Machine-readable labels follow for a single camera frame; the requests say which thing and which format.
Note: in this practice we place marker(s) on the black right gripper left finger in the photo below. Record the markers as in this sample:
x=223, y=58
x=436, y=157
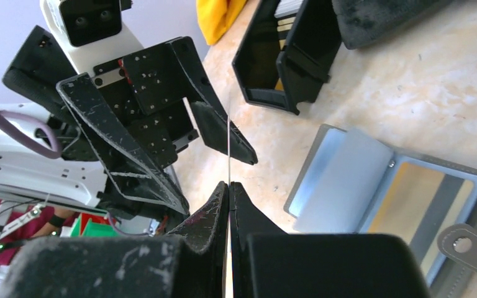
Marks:
x=188, y=261

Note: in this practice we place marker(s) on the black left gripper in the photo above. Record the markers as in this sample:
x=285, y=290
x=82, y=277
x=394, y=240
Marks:
x=134, y=141

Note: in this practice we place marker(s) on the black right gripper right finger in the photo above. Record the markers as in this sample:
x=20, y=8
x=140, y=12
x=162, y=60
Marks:
x=268, y=262

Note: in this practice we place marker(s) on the gold card black stripe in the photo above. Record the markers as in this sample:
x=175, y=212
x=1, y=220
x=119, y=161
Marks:
x=229, y=277

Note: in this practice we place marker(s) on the grey card holder wallet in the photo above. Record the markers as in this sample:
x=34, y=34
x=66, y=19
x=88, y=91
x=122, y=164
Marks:
x=353, y=183

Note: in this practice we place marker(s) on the black compartment tray box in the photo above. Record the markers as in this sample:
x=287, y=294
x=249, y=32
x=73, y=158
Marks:
x=278, y=70

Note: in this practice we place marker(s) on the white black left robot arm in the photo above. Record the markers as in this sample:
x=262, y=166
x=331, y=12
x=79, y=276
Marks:
x=25, y=175

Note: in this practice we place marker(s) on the yellow cloth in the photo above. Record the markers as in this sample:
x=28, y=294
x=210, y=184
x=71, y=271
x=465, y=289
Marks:
x=215, y=17

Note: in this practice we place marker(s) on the black floral pillow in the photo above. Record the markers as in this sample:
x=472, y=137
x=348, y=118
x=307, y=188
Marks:
x=365, y=22

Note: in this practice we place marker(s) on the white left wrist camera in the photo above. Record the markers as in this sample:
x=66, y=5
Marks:
x=90, y=33

